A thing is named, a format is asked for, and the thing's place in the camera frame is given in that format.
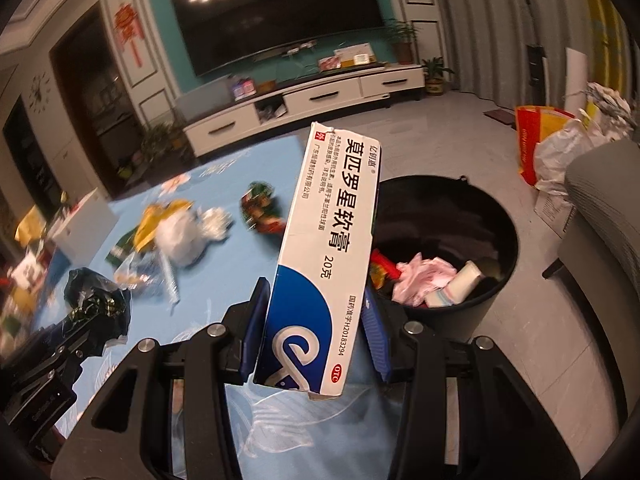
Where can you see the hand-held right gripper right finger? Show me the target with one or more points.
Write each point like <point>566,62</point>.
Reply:
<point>375,335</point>

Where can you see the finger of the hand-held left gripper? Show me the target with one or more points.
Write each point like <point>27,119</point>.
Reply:
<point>65,330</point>
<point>87,347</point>

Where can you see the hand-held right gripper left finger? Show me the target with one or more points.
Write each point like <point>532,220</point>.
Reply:
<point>252,320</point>

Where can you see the dark green crinkled wrapper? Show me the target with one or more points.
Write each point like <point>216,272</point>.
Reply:
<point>97,295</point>

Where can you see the red candy wrapper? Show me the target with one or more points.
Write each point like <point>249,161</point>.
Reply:
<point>385,267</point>

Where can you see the pink wrapper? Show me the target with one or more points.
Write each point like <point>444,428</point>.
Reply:
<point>425,277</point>

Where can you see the clear plastic wrapper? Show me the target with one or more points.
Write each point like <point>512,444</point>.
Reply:
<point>145,277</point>

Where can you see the green white wrapper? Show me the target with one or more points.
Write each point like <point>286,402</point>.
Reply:
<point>121,247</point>

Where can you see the white tissue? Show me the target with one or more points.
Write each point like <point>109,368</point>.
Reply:
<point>216,222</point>

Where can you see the white blue ointment box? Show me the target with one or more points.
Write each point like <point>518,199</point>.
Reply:
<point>320,240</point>

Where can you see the white paper cup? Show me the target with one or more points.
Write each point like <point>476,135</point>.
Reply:
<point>465,280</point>

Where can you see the white plastic bag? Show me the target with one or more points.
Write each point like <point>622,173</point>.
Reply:
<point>182,237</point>

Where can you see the green red snack bag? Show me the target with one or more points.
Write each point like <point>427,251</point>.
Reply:
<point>260,207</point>

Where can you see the black plastic bucket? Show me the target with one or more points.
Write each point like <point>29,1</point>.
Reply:
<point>490,310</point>

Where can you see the yellow snack bag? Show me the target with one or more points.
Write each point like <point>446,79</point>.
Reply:
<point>160,220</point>

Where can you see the clutter of bottles and jars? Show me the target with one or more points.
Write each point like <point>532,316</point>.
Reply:
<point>20,280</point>

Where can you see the yellow cloth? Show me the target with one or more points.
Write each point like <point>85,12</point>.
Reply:
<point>30,225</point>

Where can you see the white cardboard box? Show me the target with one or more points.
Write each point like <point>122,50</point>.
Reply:
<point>85,220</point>

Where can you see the bushy potted plant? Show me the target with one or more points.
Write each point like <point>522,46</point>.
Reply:
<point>160,140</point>

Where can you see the grey rectangular panel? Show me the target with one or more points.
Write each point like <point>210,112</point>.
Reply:
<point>205,106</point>

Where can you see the small blue red box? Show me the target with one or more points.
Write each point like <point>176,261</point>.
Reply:
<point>243,89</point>

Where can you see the white television cabinet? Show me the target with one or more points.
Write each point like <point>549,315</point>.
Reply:
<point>320,97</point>

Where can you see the grey sofa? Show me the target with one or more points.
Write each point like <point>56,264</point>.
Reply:
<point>600,240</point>

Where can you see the red yellow shopping bag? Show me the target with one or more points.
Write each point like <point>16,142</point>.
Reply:
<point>530,140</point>

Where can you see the brown floor mat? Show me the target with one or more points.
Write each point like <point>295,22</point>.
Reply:
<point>500,115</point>

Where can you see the white plastic sack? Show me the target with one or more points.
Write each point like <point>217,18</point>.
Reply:
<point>565,155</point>

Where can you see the small potted plant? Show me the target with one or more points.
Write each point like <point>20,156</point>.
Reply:
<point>436,77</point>

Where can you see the pink flat box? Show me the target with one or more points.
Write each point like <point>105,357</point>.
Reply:
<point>330,63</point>

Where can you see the white desk calendar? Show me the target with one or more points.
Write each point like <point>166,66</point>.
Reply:
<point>355,54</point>

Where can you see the tall potted plant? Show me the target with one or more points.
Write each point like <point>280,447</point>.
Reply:
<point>402,42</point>

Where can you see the black flat television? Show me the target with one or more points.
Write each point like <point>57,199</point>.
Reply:
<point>275,15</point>

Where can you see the upright vacuum cleaner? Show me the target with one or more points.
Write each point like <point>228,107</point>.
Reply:
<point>535,65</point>

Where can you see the white paper roll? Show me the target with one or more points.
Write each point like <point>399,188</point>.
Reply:
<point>570,77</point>

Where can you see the patterned white cloth bundle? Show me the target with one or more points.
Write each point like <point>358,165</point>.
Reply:
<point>607,107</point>

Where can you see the grey curtain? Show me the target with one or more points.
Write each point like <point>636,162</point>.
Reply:
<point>490,20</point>

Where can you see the yellow patterned curtain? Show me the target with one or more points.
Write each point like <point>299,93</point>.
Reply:
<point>617,45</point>

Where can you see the wall clock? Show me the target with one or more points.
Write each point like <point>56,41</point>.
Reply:
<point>40,90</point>

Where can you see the red knot wall decoration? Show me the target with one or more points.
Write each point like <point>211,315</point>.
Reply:
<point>129,30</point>

